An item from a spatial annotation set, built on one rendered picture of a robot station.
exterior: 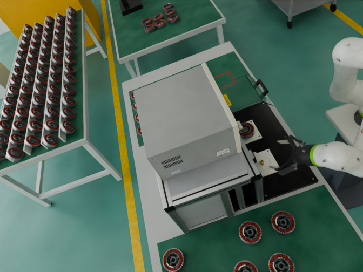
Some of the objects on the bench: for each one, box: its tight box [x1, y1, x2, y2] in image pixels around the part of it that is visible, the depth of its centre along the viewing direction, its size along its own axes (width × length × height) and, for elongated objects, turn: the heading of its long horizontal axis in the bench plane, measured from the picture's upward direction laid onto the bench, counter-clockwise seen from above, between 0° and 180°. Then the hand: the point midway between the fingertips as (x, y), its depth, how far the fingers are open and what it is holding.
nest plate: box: [255, 149, 279, 177], centre depth 152 cm, size 15×15×1 cm
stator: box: [271, 210, 295, 235], centre depth 132 cm, size 11×11×4 cm
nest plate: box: [241, 120, 262, 144], centre depth 167 cm, size 15×15×1 cm
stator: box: [239, 221, 262, 245], centre depth 133 cm, size 11×11×4 cm
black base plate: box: [228, 103, 319, 212], centre depth 161 cm, size 47×64×2 cm
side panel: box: [167, 192, 233, 234], centre depth 131 cm, size 28×3×32 cm, turn 115°
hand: (276, 154), depth 134 cm, fingers open, 13 cm apart
